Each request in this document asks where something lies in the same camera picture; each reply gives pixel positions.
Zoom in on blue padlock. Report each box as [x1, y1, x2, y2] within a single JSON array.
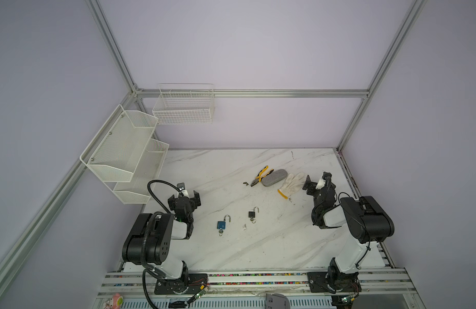
[[217, 214, 231, 231]]

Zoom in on black padlock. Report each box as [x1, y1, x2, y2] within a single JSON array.
[[248, 207, 260, 219]]

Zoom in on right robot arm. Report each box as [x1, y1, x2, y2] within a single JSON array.
[[302, 172, 395, 294]]

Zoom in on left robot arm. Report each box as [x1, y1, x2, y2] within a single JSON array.
[[122, 179, 201, 308]]

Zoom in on lower white mesh shelf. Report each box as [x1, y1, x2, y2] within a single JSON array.
[[114, 139, 170, 205]]

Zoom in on white mesh shelf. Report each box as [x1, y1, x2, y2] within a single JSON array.
[[114, 139, 170, 205], [79, 105, 158, 183]]

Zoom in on yellow black pliers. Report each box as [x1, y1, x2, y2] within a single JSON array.
[[250, 166, 274, 187]]

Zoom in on upper white mesh shelf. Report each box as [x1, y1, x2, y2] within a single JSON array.
[[79, 105, 158, 183]]

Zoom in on grey device at front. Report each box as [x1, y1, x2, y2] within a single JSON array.
[[265, 294, 291, 309]]

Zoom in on pink toy object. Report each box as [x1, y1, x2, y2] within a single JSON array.
[[103, 293, 124, 309]]

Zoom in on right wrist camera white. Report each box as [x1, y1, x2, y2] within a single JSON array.
[[315, 175, 326, 190]]

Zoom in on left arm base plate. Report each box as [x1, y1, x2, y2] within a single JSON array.
[[154, 274, 208, 295]]

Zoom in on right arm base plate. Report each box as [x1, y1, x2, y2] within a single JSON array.
[[307, 272, 361, 294]]

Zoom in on white wire basket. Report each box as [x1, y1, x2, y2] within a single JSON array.
[[152, 83, 215, 125]]

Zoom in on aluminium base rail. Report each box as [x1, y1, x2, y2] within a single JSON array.
[[93, 268, 425, 308]]

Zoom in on aluminium frame profile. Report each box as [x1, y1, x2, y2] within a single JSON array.
[[0, 1, 426, 297]]

